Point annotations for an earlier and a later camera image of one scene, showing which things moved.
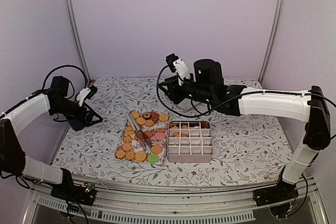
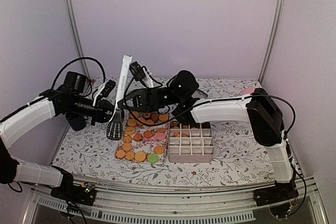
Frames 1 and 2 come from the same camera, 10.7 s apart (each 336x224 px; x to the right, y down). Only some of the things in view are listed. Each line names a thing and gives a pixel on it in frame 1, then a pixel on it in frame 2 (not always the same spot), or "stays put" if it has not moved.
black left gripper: [86, 121] -> [100, 110]
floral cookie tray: [145, 138] stays put
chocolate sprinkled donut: [146, 115] stays put
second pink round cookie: [160, 136] stays put
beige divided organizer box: [189, 141] stays put
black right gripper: [173, 94] -> [146, 98]
